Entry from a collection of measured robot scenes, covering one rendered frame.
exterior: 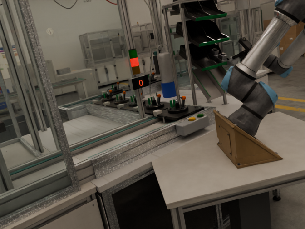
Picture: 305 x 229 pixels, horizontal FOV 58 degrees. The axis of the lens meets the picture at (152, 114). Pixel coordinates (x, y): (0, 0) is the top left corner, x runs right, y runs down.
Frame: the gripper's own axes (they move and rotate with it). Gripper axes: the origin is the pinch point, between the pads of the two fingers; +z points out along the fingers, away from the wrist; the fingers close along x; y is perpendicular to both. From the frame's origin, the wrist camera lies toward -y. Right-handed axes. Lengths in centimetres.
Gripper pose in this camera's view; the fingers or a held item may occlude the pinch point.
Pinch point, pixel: (233, 58)
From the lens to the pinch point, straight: 194.3
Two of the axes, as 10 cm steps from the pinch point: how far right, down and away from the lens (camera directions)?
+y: 3.2, 9.5, -0.4
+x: 8.7, -2.8, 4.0
